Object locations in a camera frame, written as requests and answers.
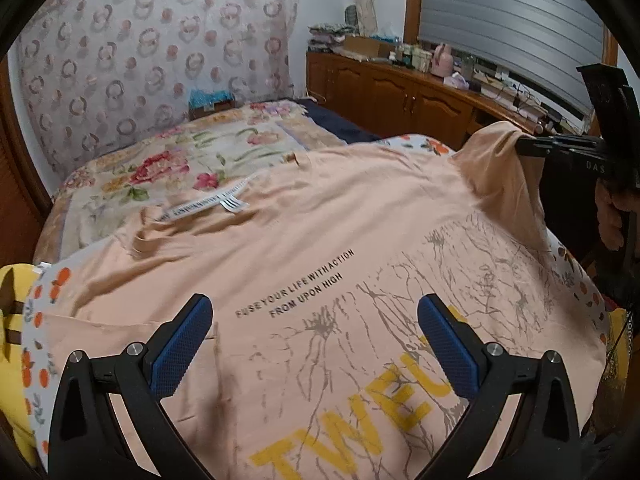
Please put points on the orange fruit print sheet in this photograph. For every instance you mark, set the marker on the orange fruit print sheet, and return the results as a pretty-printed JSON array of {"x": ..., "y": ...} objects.
[{"x": 45, "y": 360}]

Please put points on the group of small bottles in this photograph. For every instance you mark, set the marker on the group of small bottles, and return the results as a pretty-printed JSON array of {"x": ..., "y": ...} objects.
[{"x": 412, "y": 57}]

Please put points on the cardboard box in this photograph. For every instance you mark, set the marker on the cardboard box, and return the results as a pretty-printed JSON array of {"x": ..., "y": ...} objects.
[{"x": 367, "y": 46}]

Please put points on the pink kettle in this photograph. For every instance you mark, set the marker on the pink kettle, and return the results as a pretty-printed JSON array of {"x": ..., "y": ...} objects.
[{"x": 442, "y": 60}]

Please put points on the peach printed t-shirt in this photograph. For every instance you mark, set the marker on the peach printed t-shirt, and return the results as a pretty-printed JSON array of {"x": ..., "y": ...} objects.
[{"x": 325, "y": 220}]

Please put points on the navy blanket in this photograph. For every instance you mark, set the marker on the navy blanket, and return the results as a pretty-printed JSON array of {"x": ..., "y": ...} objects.
[{"x": 340, "y": 122}]

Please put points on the stack of folded cloths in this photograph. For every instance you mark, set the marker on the stack of folded cloths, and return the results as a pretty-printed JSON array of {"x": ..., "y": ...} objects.
[{"x": 325, "y": 37}]

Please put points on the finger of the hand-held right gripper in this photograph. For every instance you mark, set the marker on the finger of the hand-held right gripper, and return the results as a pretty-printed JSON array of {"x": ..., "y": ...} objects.
[{"x": 555, "y": 146}]

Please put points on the person's right hand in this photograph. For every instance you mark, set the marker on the person's right hand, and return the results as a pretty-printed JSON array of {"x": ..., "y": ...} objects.
[{"x": 610, "y": 220}]

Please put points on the circle pattern sheer curtain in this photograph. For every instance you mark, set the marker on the circle pattern sheer curtain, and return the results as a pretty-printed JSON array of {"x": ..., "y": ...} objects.
[{"x": 150, "y": 45}]

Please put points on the wooden louvred door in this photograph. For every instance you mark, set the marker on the wooden louvred door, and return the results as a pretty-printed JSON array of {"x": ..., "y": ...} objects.
[{"x": 20, "y": 185}]

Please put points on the floral bedspread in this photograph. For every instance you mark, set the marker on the floral bedspread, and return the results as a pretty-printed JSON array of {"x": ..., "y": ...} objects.
[{"x": 150, "y": 175}]

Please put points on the pink tissue pack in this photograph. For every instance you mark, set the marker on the pink tissue pack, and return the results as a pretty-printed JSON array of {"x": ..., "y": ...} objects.
[{"x": 457, "y": 81}]

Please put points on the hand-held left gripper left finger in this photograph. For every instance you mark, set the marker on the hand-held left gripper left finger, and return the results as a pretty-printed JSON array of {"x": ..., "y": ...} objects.
[{"x": 182, "y": 345}]

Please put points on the black chair back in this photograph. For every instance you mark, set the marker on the black chair back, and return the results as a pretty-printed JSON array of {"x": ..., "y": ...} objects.
[{"x": 567, "y": 200}]

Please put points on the grey window blind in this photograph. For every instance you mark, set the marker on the grey window blind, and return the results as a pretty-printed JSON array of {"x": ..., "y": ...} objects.
[{"x": 510, "y": 25}]

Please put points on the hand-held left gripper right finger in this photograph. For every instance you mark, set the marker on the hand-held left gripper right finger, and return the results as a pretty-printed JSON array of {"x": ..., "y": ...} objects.
[{"x": 447, "y": 345}]

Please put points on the yellow plush toy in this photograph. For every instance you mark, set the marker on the yellow plush toy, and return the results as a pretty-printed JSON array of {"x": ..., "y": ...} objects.
[{"x": 12, "y": 340}]

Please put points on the wooden cabinet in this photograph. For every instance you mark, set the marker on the wooden cabinet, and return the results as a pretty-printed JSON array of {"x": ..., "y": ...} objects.
[{"x": 400, "y": 95}]

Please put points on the teal topped box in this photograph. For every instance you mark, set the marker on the teal topped box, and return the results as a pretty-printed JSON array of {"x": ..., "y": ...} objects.
[{"x": 210, "y": 102}]

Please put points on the small green fan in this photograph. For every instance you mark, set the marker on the small green fan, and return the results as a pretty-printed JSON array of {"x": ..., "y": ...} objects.
[{"x": 351, "y": 16}]

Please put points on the yellow patterned cloth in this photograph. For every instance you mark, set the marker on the yellow patterned cloth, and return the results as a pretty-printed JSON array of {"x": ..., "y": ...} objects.
[{"x": 617, "y": 350}]

